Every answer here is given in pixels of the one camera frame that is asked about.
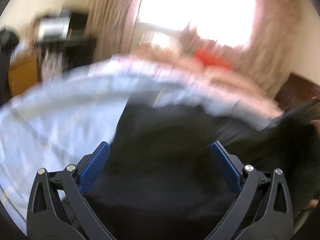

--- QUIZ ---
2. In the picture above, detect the black padded jacket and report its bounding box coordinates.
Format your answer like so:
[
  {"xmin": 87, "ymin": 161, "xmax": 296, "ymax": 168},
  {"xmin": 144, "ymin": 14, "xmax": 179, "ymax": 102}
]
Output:
[{"xmin": 86, "ymin": 103, "xmax": 319, "ymax": 239}]

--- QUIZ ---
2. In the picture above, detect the light blue plaid bedsheet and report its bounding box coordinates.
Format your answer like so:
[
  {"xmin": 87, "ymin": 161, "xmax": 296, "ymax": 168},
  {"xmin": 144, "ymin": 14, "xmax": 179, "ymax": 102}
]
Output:
[{"xmin": 1, "ymin": 55, "xmax": 278, "ymax": 233}]

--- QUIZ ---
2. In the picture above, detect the pink long pillow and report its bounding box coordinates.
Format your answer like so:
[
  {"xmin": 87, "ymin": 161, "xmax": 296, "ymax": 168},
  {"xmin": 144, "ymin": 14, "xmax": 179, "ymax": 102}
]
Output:
[{"xmin": 131, "ymin": 44, "xmax": 282, "ymax": 117}]

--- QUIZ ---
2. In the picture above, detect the dark wooden headboard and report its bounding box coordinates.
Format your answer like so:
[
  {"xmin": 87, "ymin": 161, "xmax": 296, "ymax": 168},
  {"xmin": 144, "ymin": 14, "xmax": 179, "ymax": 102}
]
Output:
[{"xmin": 276, "ymin": 73, "xmax": 319, "ymax": 111}]

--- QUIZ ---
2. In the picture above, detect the brown wooden cabinet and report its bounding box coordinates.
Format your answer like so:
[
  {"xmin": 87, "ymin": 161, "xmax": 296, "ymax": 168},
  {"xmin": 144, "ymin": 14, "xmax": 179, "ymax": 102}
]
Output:
[{"xmin": 8, "ymin": 53, "xmax": 40, "ymax": 97}]

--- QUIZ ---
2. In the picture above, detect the black desk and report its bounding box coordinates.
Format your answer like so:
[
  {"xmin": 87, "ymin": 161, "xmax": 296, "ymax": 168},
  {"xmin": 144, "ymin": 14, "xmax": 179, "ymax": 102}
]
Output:
[{"xmin": 34, "ymin": 37, "xmax": 97, "ymax": 70}]

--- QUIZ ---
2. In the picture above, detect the orange carrot plush pillow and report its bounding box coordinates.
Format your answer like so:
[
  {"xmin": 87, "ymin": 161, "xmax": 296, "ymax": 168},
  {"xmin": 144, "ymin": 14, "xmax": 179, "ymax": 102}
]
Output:
[{"xmin": 193, "ymin": 49, "xmax": 234, "ymax": 71}]

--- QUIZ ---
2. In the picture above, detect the white printer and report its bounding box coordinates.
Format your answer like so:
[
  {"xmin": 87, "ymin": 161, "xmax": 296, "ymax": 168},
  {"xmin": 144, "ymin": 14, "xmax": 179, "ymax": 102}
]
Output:
[{"xmin": 32, "ymin": 11, "xmax": 71, "ymax": 42}]

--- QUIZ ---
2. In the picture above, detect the pink floral lace curtain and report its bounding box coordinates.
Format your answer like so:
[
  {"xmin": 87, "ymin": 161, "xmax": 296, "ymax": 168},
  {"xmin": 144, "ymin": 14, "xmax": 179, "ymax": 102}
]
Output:
[{"xmin": 86, "ymin": 0, "xmax": 301, "ymax": 98}]

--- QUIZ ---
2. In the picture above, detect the floral white pillow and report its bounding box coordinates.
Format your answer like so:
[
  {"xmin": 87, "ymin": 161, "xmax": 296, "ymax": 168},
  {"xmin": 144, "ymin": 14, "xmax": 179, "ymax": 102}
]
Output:
[{"xmin": 139, "ymin": 31, "xmax": 183, "ymax": 55}]

